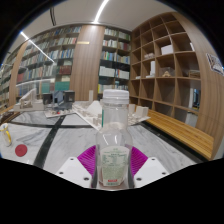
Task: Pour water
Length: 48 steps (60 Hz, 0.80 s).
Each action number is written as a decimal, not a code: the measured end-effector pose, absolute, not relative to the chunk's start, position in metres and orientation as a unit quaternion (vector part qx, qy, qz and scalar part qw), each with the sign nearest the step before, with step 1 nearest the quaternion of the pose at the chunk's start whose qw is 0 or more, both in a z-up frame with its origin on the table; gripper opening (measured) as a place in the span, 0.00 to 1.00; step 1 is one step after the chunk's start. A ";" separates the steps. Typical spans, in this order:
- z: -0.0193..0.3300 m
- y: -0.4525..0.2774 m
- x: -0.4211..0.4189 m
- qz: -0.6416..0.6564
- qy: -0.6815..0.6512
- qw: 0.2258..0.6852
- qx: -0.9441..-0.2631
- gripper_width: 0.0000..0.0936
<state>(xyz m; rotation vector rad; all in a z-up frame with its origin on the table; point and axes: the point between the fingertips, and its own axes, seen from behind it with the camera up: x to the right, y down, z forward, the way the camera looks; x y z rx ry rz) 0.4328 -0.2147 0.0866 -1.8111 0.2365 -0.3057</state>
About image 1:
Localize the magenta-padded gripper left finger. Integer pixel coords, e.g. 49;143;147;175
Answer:
55;145;98;190

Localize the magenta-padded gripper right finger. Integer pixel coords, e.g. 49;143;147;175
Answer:
128;145;170;190

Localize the clear plastic bottle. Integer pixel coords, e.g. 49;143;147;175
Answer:
95;88;134;189

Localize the long wooden bench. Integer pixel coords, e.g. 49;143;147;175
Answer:
144;109;215;161

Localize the flat round red coaster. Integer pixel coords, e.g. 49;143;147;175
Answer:
14;143;29;158

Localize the white city block model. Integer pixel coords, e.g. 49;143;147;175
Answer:
71;99;151;132

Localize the dark grey architectural model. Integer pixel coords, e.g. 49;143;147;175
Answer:
42;89;76;119

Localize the white architectural building model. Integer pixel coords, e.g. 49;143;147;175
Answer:
13;88;46;113

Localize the brown model on wooden board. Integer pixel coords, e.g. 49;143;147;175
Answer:
0;105;22;124

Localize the wooden cubby shelf unit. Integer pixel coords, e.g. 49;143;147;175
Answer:
128;11;215;135

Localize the framed wall picture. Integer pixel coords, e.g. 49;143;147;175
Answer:
205;53;224;77

